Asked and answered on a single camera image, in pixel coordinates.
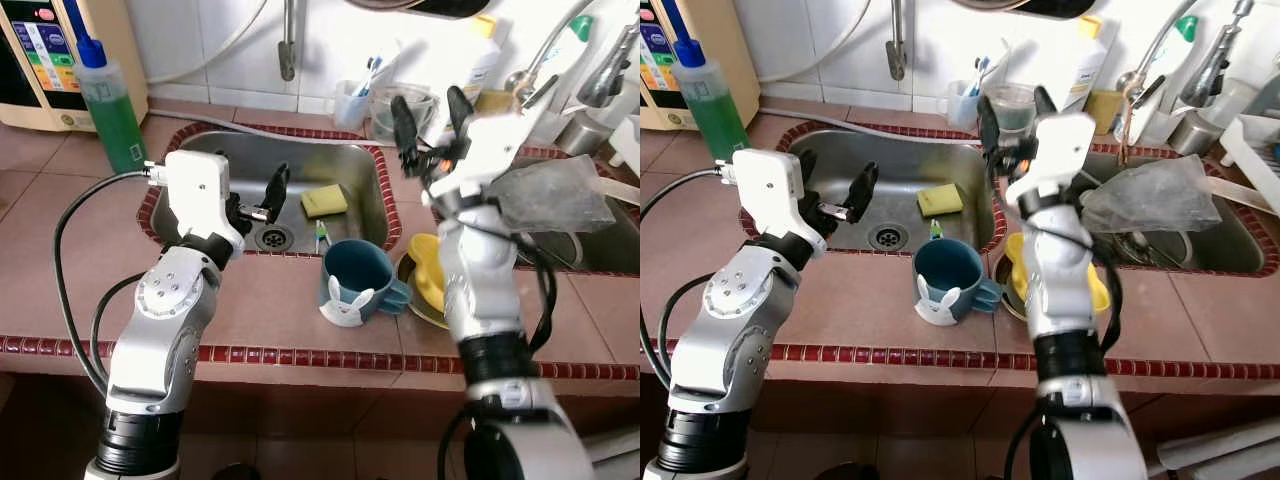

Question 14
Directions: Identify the hanging steel wok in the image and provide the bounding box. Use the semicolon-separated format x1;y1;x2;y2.
345;0;491;21
950;0;1096;21

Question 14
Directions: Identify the chrome gooseneck spout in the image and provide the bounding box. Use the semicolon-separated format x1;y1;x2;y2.
505;0;601;106
1118;0;1201;106

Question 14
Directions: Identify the small clear toothbrush cup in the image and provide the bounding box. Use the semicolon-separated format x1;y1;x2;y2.
335;80;371;129
945;80;981;129

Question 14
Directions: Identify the green dish soap bottle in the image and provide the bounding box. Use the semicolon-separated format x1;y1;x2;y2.
672;38;751;161
72;38;148;176

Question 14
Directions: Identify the beige water ionizer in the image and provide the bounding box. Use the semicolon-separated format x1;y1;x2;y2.
0;0;149;133
640;0;761;131

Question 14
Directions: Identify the shallow stainless steel bowl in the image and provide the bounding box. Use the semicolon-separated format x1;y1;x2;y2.
993;250;1041;323
397;250;451;331

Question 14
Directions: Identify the white bottle green cap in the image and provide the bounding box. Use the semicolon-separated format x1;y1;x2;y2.
545;15;596;101
1130;15;1201;141

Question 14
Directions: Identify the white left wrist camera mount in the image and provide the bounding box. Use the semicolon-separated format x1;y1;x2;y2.
732;150;831;236
163;150;246;241

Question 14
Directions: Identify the stainless steel sink basin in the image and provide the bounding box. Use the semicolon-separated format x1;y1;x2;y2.
138;122;403;256
425;145;641;276
775;122;1016;256
1040;150;1280;276

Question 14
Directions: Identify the small stainless steel cup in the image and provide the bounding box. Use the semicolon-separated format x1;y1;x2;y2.
555;110;616;156
1168;110;1226;156

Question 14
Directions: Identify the yellow plastic bowl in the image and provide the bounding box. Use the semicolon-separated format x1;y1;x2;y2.
405;233;448;313
1005;233;1111;313

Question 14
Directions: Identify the bright yellow sponge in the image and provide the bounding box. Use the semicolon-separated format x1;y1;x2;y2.
917;183;966;216
300;183;349;219

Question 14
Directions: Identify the blue rabbit mug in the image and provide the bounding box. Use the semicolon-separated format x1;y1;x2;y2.
318;238;411;328
912;238;1003;326

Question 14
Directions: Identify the chrome wall tap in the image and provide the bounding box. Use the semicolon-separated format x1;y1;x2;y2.
280;0;299;83
885;0;909;83

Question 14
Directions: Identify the cream plastic handle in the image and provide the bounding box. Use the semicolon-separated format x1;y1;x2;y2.
1205;178;1280;216
595;178;641;206

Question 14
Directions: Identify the chrome sink faucet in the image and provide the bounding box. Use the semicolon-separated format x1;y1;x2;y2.
1180;0;1256;109
580;25;641;111

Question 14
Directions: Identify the brown cabinet front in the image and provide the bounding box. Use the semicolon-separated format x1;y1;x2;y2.
0;370;641;480
640;370;1280;480

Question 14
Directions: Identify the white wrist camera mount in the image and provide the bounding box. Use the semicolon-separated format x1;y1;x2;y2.
732;150;831;236
430;110;536;201
163;150;246;241
1005;112;1098;206

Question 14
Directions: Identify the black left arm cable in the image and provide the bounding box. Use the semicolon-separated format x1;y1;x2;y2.
640;168;736;391
53;170;166;396

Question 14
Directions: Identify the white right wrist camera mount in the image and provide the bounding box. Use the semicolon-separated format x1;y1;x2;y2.
1005;112;1098;206
430;110;536;201

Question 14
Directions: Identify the white wall hose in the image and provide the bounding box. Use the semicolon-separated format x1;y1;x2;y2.
145;0;271;86
758;0;876;86

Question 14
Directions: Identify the translucent white plastic cup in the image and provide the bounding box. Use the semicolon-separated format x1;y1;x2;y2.
1205;75;1261;126

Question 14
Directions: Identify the clear plastic bag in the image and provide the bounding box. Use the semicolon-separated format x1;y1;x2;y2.
490;155;616;233
1082;155;1223;233

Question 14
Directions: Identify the white bottle yellow cap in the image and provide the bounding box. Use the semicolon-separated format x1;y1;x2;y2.
1065;15;1109;111
455;15;501;106

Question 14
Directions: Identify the white plastic dish rack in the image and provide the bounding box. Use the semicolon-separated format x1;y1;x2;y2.
608;115;641;171
1218;75;1280;201

